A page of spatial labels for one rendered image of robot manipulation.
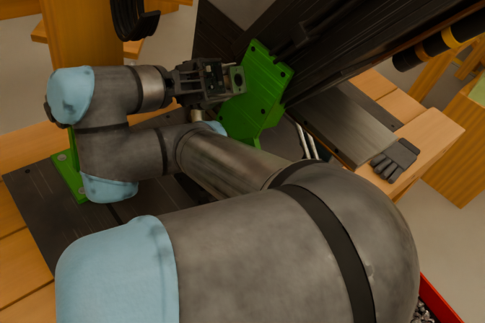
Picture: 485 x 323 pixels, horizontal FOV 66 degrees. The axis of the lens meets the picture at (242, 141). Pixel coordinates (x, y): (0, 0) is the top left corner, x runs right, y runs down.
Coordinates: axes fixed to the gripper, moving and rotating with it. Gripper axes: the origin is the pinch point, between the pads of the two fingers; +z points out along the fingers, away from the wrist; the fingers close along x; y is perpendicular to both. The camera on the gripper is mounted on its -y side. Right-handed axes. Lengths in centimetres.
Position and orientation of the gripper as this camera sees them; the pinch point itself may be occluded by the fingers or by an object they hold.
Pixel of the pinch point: (229, 81)
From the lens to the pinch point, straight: 77.5
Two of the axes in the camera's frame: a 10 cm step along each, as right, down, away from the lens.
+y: 7.2, -0.5, -6.9
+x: -1.6, -9.8, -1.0
